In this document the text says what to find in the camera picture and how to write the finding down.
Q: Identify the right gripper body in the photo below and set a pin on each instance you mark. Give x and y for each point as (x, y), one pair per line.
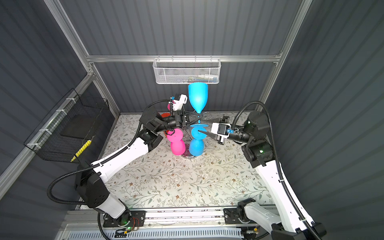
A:
(229, 131)

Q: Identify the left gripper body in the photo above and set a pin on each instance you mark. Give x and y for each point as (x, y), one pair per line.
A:
(178, 121)

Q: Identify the pink wine glass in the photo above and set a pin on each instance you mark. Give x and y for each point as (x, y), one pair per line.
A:
(177, 143)
(170, 106)

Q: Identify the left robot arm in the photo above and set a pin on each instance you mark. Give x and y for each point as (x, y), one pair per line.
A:
(91, 180)

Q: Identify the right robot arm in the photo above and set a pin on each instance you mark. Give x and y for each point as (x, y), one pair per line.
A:
(250, 126)

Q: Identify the red wine glass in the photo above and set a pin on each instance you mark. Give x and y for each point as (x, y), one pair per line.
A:
(164, 115)

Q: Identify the chrome wine glass rack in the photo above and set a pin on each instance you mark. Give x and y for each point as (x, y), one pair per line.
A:
(191, 117)

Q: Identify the blue wine glass near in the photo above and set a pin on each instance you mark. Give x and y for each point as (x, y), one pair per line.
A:
(198, 132)

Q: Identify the yellow black item in basket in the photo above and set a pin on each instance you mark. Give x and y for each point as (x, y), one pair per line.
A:
(81, 150)

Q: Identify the black pad in basket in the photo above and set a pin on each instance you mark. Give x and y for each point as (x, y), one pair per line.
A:
(78, 127)

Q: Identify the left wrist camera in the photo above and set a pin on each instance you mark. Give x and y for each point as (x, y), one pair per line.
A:
(179, 101)

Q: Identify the white wire mesh basket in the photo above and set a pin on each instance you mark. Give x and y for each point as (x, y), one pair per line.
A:
(185, 73)

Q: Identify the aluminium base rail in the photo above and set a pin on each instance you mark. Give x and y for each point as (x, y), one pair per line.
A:
(194, 223)

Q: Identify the black wire basket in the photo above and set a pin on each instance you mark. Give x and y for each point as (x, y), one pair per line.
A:
(49, 145)

